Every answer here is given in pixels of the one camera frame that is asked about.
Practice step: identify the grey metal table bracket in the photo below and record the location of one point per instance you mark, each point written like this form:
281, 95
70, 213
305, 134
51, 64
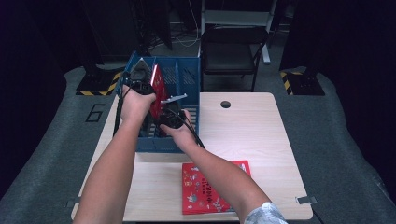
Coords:
74, 201
306, 199

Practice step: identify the person's left hand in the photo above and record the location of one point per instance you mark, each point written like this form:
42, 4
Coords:
135, 107

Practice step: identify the black folding chair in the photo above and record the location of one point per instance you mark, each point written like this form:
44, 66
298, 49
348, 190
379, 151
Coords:
230, 56

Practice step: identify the red picture book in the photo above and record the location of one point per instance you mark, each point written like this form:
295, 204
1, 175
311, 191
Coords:
199, 189
159, 87

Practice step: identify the person's grey patterned sleeve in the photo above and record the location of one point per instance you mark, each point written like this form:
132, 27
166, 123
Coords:
264, 214

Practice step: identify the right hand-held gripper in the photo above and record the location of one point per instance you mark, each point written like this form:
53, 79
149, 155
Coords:
172, 116

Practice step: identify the blue plastic file rack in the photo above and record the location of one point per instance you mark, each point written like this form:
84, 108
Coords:
186, 81

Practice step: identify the black stand base striped edge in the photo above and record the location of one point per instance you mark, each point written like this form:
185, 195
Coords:
96, 84
306, 84

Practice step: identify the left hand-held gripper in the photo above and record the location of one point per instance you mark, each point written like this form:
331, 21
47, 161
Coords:
141, 79

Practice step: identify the person's right hand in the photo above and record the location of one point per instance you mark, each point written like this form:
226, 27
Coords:
183, 137

